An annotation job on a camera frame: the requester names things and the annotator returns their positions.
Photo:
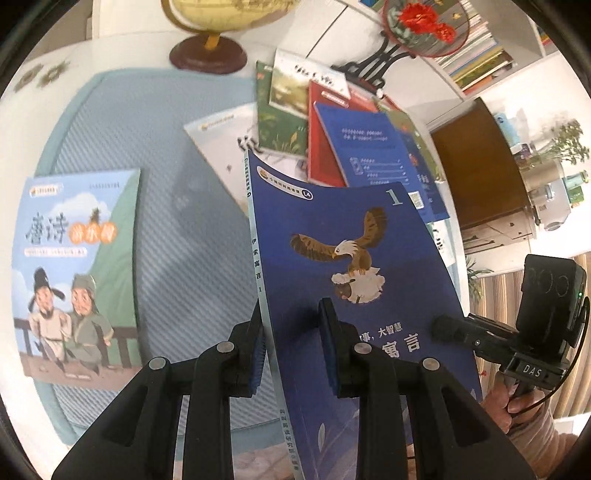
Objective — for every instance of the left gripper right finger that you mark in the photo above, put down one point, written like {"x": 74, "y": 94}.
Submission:
{"x": 413, "y": 415}

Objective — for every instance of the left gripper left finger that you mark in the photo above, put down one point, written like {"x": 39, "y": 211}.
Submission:
{"x": 135, "y": 436}

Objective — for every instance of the blue fairy tale book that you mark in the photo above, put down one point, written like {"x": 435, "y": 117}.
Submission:
{"x": 436, "y": 203}

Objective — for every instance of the blue eagle fable book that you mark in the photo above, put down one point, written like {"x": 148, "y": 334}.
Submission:
{"x": 368, "y": 250}

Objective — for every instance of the Tang poetry light blue book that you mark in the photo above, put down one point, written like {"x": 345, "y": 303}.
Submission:
{"x": 72, "y": 269}

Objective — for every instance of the blue back cover book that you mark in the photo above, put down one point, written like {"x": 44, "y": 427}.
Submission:
{"x": 371, "y": 152}

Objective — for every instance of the red fairy tale book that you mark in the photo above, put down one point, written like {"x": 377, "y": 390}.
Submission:
{"x": 323, "y": 167}

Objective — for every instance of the white rabbit slope book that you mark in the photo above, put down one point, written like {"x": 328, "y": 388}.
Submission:
{"x": 298, "y": 71}

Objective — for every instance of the row of mixed books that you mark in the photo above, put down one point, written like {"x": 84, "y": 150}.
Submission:
{"x": 481, "y": 60}

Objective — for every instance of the person right hand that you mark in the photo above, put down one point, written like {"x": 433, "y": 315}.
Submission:
{"x": 510, "y": 411}

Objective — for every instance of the dark wooden cabinet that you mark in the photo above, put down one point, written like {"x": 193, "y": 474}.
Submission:
{"x": 483, "y": 177}

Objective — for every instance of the potted green plant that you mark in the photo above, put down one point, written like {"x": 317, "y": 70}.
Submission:
{"x": 560, "y": 142}

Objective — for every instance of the blue tissue box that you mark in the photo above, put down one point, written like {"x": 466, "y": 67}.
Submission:
{"x": 507, "y": 129}

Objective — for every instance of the light blue mesh mat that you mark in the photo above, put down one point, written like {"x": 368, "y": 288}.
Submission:
{"x": 193, "y": 275}

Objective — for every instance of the olive green insect book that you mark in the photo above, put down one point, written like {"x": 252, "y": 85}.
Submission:
{"x": 405, "y": 123}

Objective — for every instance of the pink scholar cover book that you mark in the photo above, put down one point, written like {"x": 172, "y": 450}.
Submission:
{"x": 360, "y": 100}

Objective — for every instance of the round red flower fan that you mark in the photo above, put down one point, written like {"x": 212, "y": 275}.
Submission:
{"x": 430, "y": 29}

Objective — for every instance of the white calligraphy title book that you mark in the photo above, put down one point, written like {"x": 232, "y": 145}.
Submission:
{"x": 223, "y": 138}

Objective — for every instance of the dark green landscape book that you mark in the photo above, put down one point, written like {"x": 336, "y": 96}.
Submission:
{"x": 278, "y": 130}

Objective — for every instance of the white bookshelf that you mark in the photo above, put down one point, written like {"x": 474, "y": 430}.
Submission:
{"x": 421, "y": 85}

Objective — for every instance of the yellow antique globe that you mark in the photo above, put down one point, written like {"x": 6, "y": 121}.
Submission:
{"x": 207, "y": 49}

